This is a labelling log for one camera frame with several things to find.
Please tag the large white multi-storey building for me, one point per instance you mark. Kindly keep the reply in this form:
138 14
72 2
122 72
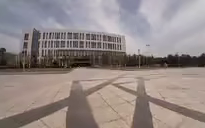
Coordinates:
76 45

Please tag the pale stone paved plaza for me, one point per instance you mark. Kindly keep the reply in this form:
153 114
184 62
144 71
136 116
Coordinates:
106 96

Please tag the tall lamp pole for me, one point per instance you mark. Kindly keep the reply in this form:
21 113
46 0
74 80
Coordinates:
139 56

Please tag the row of dark trees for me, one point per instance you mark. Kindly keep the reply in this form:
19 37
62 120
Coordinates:
176 60

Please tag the dark grass strip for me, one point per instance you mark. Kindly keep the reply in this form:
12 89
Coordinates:
26 70

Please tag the low grey building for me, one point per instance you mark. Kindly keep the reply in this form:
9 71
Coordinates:
5 58

